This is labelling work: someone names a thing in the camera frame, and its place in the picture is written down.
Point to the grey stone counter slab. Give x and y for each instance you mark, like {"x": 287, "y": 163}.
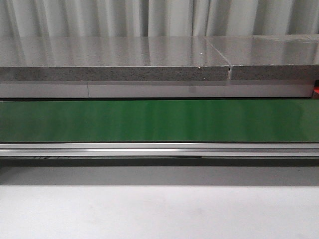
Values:
{"x": 104, "y": 59}

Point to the green conveyor belt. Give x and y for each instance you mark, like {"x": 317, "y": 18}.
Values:
{"x": 160, "y": 120}

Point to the grey stone slab right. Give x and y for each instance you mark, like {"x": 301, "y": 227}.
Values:
{"x": 288, "y": 57}

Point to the red object at right edge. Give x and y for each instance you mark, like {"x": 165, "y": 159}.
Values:
{"x": 315, "y": 93}

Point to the white curtain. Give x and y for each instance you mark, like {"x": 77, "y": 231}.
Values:
{"x": 21, "y": 18}

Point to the aluminium conveyor frame rail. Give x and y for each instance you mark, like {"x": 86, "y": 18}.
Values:
{"x": 160, "y": 149}

